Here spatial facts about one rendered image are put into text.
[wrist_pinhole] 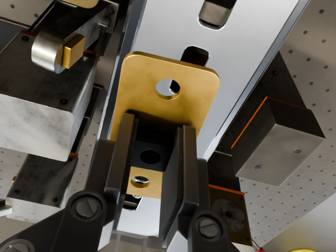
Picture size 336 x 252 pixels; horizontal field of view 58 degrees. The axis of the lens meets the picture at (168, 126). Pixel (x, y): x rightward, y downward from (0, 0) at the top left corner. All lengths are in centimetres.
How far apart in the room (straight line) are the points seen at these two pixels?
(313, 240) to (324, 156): 209
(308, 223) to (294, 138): 237
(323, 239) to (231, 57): 278
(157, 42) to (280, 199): 89
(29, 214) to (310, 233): 260
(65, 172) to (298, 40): 56
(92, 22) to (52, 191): 33
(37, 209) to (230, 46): 41
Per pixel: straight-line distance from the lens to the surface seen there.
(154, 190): 17
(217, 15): 38
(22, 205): 58
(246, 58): 40
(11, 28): 76
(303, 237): 300
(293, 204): 121
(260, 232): 135
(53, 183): 58
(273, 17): 38
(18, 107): 33
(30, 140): 36
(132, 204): 64
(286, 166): 50
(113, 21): 39
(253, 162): 48
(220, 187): 67
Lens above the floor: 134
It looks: 48 degrees down
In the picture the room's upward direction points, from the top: 177 degrees counter-clockwise
